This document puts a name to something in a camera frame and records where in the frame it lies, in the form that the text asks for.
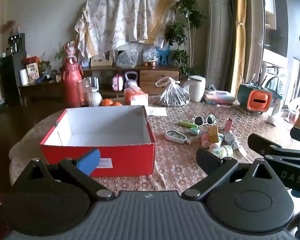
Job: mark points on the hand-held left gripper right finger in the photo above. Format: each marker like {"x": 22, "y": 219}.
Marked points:
{"x": 207, "y": 158}

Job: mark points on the teal clip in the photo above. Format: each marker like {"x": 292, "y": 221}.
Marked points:
{"x": 194, "y": 130}

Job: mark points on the floral white cloth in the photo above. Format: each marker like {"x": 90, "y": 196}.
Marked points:
{"x": 115, "y": 17}

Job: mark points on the white sunglasses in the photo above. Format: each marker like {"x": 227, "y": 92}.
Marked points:
{"x": 198, "y": 120}

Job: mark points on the black cabinet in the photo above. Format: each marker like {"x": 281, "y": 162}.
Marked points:
{"x": 10, "y": 80}

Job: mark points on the pink tube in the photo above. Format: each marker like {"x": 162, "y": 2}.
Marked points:
{"x": 228, "y": 125}

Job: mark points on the yellow curtain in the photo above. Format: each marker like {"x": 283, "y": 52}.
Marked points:
{"x": 240, "y": 35}

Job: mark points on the wooden sideboard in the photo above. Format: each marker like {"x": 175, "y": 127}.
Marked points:
{"x": 155, "y": 76}

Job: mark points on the red cardboard box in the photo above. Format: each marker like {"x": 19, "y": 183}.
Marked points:
{"x": 130, "y": 157}

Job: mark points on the small yellow box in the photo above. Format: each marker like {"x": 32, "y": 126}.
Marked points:
{"x": 213, "y": 133}

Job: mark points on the purple kettlebell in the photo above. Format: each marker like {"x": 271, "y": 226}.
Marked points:
{"x": 131, "y": 82}

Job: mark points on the green desk organizer orange front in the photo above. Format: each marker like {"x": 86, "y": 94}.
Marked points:
{"x": 256, "y": 100}

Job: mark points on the white bottle green lid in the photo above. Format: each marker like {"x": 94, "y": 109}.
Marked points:
{"x": 222, "y": 151}

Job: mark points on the floral lace tablecloth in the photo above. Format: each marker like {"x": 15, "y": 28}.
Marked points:
{"x": 172, "y": 160}

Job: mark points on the clear plastic tumbler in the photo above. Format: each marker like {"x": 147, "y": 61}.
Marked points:
{"x": 84, "y": 92}

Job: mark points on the white column air conditioner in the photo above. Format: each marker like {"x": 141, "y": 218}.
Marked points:
{"x": 218, "y": 35}

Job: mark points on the clear plastic bag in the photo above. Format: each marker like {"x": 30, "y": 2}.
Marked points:
{"x": 150, "y": 55}

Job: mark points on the white jug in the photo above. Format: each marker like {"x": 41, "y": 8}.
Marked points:
{"x": 196, "y": 88}

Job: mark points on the white contact lens case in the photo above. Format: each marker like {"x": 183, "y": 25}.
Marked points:
{"x": 176, "y": 136}

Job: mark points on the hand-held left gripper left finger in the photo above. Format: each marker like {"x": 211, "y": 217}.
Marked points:
{"x": 88, "y": 161}

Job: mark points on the plastic bag of sunflower seeds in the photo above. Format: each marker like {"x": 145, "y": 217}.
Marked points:
{"x": 173, "y": 96}

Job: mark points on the stack of books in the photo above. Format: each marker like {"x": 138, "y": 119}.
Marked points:
{"x": 218, "y": 98}

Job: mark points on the pink doll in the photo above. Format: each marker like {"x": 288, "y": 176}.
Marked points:
{"x": 71, "y": 48}

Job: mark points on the green potted plant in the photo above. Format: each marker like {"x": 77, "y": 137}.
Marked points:
{"x": 180, "y": 35}

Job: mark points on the paper towel roll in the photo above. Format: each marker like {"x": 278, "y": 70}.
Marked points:
{"x": 23, "y": 77}

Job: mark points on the white blue toothpaste tube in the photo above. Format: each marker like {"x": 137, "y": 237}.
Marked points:
{"x": 231, "y": 140}

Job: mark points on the yellow cloth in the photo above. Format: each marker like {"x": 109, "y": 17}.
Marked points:
{"x": 160, "y": 17}

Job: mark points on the white ceramic bowl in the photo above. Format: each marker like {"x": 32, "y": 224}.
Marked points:
{"x": 97, "y": 99}

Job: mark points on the black coffee machine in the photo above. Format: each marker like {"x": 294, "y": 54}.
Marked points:
{"x": 16, "y": 42}

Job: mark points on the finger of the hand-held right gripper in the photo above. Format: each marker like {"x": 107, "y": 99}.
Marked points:
{"x": 262, "y": 142}

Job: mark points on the orange tissue pack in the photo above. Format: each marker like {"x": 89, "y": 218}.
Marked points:
{"x": 136, "y": 97}

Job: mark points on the pink toy case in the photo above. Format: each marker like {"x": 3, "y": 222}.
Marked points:
{"x": 117, "y": 83}

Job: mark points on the grey plastic bag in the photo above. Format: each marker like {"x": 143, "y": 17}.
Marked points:
{"x": 127, "y": 59}

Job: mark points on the wooden picture frame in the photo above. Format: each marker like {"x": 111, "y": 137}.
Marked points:
{"x": 101, "y": 59}

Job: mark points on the pink makeup sponge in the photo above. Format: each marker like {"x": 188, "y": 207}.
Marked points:
{"x": 205, "y": 138}

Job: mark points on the green tube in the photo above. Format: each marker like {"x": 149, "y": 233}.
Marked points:
{"x": 186, "y": 124}

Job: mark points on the red water bottle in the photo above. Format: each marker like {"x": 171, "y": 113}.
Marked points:
{"x": 71, "y": 85}

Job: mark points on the white paper napkin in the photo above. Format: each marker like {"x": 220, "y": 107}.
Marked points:
{"x": 156, "y": 111}

